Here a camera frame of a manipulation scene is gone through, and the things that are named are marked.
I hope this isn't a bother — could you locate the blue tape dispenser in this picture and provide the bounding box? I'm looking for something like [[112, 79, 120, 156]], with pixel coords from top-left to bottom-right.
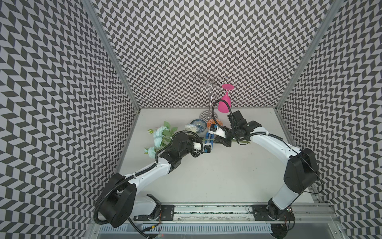
[[204, 132, 214, 149]]

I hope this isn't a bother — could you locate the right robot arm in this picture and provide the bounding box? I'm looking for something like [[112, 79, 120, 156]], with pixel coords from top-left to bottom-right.
[[209, 111, 319, 221]]

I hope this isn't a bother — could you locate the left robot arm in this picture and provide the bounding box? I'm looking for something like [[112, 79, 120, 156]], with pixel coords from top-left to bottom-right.
[[93, 130, 204, 228]]

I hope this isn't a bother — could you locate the orange patterned bowl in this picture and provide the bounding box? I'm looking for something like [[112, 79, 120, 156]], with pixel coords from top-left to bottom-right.
[[207, 119, 223, 128]]

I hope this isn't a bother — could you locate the pink plastic wine glass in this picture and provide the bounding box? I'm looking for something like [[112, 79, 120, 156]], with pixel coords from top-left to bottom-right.
[[218, 84, 235, 114]]

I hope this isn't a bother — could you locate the chrome glass holder stand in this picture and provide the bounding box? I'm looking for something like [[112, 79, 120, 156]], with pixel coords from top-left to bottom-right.
[[193, 72, 224, 122]]

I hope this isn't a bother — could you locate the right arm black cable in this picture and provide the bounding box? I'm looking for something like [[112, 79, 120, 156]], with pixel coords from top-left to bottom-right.
[[211, 98, 324, 195]]

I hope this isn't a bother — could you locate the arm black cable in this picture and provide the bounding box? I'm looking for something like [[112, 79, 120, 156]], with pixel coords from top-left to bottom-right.
[[93, 130, 205, 239], [211, 98, 324, 195]]

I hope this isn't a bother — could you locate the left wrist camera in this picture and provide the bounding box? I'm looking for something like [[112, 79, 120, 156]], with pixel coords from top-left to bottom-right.
[[193, 142, 204, 151]]

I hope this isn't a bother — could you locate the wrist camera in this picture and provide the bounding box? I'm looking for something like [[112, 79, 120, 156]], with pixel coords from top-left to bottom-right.
[[209, 124, 230, 138], [193, 142, 204, 151]]

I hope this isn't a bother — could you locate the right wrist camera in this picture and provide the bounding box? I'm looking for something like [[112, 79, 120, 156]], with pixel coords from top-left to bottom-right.
[[209, 124, 230, 138]]

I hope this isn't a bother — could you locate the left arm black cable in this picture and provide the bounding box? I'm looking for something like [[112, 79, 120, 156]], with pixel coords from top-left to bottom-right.
[[93, 130, 205, 239]]

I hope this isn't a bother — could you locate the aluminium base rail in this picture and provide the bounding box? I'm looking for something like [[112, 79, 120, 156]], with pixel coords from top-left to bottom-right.
[[84, 203, 339, 239]]

